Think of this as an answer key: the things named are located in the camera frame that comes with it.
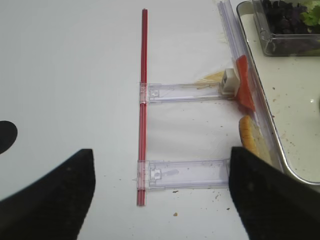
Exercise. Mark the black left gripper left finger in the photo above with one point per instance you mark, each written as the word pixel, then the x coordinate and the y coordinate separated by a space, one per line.
pixel 55 206

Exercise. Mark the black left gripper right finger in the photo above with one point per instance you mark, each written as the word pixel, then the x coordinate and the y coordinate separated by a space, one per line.
pixel 270 204

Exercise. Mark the green lettuce pile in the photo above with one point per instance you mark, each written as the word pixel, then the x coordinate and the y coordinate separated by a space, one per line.
pixel 311 13

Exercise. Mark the upright bun bottom half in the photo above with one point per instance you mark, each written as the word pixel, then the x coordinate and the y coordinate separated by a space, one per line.
pixel 252 139

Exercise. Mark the left near clear divider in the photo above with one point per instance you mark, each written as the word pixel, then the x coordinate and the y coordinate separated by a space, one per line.
pixel 156 175

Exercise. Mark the clear divider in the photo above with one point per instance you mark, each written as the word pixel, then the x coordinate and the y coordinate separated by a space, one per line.
pixel 181 92
pixel 156 175

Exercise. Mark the white metal tray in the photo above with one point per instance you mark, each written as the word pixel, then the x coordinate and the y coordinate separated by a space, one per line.
pixel 291 86

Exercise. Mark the left red strip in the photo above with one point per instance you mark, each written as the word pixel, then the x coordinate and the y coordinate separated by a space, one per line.
pixel 142 141

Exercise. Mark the white pusher block left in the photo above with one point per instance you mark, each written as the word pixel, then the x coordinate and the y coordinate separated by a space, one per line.
pixel 230 82

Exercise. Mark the left far clear divider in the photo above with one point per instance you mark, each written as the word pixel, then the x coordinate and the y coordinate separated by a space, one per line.
pixel 181 92

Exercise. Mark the clear plastic salad box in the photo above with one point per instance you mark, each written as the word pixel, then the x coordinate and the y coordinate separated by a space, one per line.
pixel 282 45

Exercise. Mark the purple cabbage pile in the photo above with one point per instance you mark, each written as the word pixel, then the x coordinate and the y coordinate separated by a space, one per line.
pixel 284 17

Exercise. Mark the left clear long rail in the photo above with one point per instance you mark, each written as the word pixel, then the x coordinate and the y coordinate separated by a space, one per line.
pixel 239 46

